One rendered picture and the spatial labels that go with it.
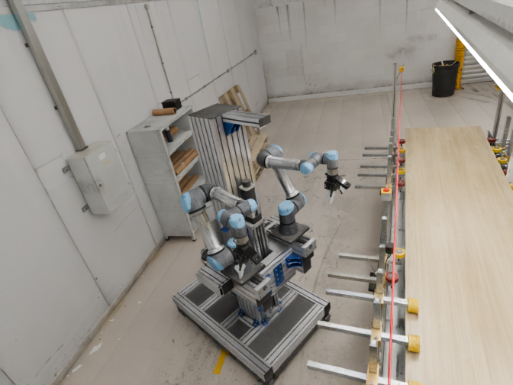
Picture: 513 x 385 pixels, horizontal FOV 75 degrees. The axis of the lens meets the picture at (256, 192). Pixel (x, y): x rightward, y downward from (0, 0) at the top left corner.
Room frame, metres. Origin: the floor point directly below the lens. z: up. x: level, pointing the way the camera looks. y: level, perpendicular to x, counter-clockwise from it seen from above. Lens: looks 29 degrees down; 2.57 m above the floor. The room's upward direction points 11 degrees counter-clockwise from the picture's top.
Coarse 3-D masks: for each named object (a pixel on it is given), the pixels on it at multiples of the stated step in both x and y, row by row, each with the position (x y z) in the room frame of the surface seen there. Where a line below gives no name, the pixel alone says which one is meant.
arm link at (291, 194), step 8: (272, 144) 2.31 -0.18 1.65; (272, 152) 2.22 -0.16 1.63; (280, 152) 2.27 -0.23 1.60; (280, 176) 2.20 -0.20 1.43; (288, 176) 2.21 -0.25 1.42; (280, 184) 2.22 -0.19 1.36; (288, 184) 2.18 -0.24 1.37; (288, 192) 2.16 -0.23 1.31; (296, 192) 2.16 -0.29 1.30; (296, 200) 2.12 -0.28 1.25; (304, 200) 2.16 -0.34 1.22
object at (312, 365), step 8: (312, 368) 1.02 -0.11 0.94; (320, 368) 1.00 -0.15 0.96; (328, 368) 1.00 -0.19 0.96; (336, 368) 0.99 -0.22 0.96; (344, 376) 0.95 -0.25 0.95; (352, 376) 0.94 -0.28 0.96; (360, 376) 0.93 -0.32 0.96; (384, 384) 0.87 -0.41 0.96; (392, 384) 0.86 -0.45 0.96; (400, 384) 0.86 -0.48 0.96
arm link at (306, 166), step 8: (264, 152) 2.20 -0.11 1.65; (256, 160) 2.19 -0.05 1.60; (264, 160) 2.11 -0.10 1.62; (272, 160) 2.08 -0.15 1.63; (280, 160) 2.04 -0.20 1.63; (288, 160) 2.00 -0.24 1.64; (296, 160) 1.97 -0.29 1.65; (304, 160) 1.94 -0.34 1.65; (312, 160) 1.92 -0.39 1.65; (280, 168) 2.04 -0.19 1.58; (288, 168) 1.99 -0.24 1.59; (296, 168) 1.94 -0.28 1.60; (304, 168) 1.88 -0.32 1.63; (312, 168) 1.88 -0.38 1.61
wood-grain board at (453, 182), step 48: (432, 144) 3.30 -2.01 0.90; (480, 144) 3.09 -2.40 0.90; (432, 192) 2.39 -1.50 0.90; (480, 192) 2.26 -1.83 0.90; (432, 240) 1.81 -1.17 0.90; (480, 240) 1.72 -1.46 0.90; (432, 288) 1.40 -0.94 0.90; (480, 288) 1.34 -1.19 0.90; (432, 336) 1.10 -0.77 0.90; (480, 336) 1.05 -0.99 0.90; (432, 384) 0.86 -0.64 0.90; (480, 384) 0.82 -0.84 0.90
